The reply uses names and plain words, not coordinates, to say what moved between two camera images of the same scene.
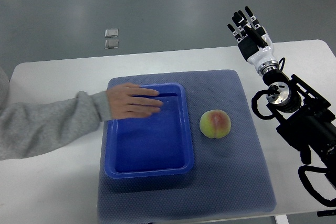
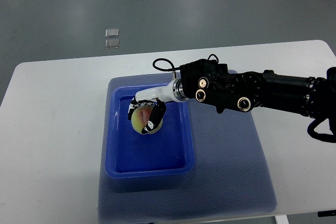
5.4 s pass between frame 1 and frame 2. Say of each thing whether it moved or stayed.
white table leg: stayed
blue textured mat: stayed
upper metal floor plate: stayed
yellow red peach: moved
